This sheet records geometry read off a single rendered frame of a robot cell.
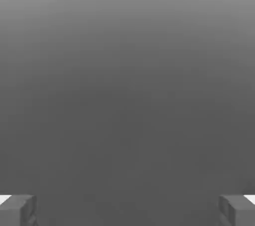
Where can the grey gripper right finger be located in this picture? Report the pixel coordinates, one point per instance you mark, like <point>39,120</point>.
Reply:
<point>241,210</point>

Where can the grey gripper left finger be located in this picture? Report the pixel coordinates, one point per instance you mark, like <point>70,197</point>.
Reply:
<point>14,210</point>

